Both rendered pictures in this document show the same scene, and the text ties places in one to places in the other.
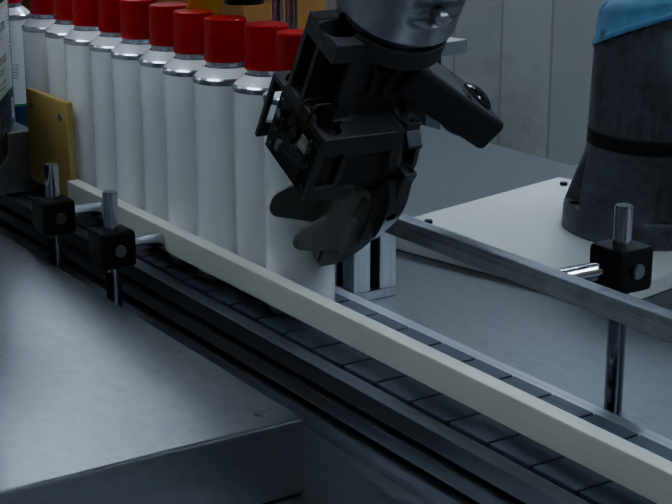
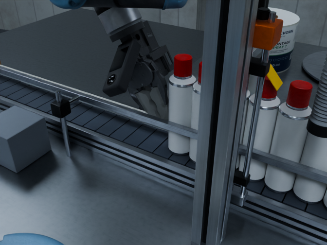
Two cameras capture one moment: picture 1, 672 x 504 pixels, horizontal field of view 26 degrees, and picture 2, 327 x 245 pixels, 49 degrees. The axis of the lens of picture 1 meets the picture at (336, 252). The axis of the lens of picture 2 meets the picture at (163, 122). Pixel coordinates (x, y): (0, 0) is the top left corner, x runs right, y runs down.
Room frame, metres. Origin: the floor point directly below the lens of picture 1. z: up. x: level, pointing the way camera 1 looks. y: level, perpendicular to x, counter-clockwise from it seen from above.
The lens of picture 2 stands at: (1.55, -0.26, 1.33)
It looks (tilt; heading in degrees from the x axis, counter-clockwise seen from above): 33 degrees down; 154
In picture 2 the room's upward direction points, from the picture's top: straight up
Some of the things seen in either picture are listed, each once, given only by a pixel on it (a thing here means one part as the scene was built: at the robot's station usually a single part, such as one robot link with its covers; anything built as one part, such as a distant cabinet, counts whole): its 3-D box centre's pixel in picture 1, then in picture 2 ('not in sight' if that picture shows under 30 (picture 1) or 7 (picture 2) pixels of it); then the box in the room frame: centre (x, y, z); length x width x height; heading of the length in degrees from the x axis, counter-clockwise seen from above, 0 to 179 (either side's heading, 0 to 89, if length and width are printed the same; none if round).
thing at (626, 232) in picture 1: (593, 335); (70, 120); (0.87, -0.16, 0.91); 0.07 x 0.03 x 0.17; 123
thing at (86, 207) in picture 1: (73, 229); not in sight; (1.22, 0.23, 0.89); 0.06 x 0.03 x 0.12; 123
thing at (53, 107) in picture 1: (48, 142); not in sight; (1.34, 0.27, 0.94); 0.10 x 0.01 x 0.09; 33
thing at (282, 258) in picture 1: (299, 173); (181, 106); (1.03, 0.03, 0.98); 0.05 x 0.05 x 0.20
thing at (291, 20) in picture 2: not in sight; (260, 39); (0.73, 0.46, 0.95); 0.20 x 0.20 x 0.14
